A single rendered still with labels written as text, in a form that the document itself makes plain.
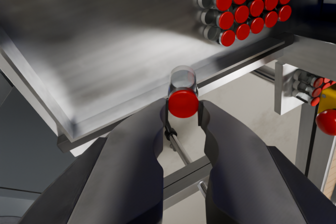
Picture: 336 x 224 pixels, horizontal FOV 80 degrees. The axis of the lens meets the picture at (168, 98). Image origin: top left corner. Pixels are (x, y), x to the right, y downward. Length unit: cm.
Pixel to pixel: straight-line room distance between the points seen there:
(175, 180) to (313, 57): 92
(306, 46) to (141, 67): 26
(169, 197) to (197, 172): 19
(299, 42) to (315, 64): 4
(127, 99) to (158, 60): 7
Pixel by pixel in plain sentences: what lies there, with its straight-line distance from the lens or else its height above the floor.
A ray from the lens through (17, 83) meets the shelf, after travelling 30.
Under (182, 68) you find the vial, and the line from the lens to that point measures 16.
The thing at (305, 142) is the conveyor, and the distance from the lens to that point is 71.
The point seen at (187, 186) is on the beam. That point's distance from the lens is 112.
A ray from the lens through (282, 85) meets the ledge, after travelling 47.
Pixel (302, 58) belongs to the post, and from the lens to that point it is 41.
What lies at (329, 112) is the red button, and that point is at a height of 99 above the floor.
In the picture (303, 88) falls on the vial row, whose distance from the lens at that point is 48.
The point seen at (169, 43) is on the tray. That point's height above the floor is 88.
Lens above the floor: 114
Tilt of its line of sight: 55 degrees down
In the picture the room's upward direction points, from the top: 141 degrees clockwise
